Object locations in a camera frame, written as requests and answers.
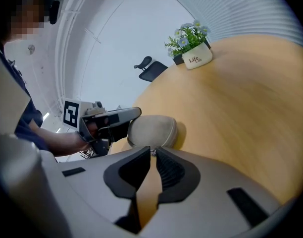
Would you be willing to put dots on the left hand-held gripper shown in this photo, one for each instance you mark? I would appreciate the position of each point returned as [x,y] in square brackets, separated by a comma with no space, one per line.
[71,113]

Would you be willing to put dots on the navy printed sweatshirt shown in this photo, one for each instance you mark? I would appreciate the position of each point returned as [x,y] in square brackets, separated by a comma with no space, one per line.
[30,118]

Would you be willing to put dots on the black mesh office chair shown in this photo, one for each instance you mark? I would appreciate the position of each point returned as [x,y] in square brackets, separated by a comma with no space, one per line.
[151,72]

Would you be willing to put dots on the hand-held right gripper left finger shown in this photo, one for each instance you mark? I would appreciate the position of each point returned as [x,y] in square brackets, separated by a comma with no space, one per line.
[97,180]

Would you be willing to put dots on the person's left forearm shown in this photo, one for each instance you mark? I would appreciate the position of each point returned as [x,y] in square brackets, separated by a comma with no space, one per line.
[65,142]

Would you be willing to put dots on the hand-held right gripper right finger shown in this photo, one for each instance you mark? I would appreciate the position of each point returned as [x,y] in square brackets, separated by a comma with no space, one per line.
[216,195]

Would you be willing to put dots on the grey-brown fabric pouch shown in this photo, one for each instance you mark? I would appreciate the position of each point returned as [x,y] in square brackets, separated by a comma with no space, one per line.
[154,130]

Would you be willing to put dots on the person's head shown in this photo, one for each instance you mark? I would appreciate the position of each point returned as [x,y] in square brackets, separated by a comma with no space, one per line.
[25,21]

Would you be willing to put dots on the black head-mounted camera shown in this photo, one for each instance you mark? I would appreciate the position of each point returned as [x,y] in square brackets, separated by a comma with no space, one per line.
[53,7]

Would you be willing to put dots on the potted artificial flower plant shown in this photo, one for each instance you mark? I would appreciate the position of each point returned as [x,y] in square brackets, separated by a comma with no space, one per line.
[197,56]

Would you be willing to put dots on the person's left hand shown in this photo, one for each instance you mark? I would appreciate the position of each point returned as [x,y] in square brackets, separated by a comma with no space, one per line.
[92,129]

